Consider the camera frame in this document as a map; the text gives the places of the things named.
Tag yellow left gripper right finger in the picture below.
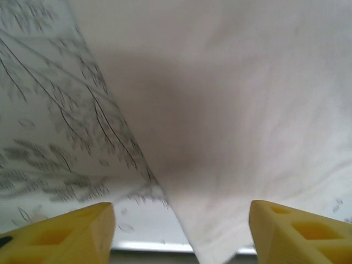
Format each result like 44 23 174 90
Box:
249 200 352 264

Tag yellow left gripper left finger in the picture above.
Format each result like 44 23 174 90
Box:
0 202 116 264

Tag white t-shirt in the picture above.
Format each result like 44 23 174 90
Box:
68 0 352 264

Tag floral patterned tablecloth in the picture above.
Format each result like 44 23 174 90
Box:
0 0 352 246

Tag aluminium frame rail with grooves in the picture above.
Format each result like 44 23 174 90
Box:
109 241 258 264

